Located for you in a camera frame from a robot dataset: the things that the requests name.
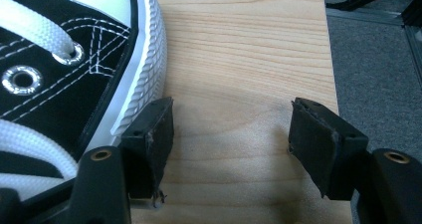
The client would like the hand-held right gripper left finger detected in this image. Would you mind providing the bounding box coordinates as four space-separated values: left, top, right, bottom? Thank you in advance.
119 97 175 201

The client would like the black white canvas sneaker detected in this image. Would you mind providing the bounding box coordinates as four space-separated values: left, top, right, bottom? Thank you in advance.
0 0 168 202

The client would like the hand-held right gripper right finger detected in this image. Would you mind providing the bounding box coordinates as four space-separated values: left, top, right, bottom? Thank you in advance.
288 97 370 201

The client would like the black metal stand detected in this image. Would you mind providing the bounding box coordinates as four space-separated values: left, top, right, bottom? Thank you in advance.
326 0 422 28

